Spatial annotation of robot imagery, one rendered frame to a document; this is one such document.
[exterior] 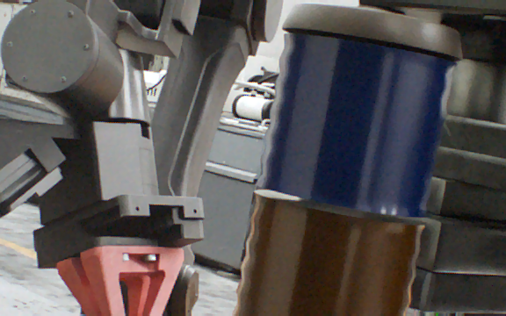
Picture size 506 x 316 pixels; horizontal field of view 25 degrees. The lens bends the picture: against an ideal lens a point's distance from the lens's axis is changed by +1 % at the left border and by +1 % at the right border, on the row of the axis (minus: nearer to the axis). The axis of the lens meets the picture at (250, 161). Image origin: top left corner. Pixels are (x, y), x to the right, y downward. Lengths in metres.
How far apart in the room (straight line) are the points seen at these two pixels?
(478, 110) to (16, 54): 0.29
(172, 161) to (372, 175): 0.70
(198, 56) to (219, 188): 6.73
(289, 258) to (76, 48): 0.45
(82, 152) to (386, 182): 0.49
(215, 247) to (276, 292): 7.43
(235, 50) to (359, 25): 0.75
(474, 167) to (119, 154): 0.29
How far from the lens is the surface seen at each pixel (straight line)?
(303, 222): 0.24
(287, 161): 0.24
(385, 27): 0.24
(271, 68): 8.76
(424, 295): 0.46
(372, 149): 0.24
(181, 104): 0.95
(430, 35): 0.24
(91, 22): 0.68
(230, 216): 7.58
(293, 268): 0.24
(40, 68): 0.68
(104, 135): 0.72
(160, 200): 0.71
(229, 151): 7.65
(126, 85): 0.75
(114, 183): 0.71
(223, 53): 0.97
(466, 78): 0.53
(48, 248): 0.75
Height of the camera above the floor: 1.17
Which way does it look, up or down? 3 degrees down
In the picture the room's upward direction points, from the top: 10 degrees clockwise
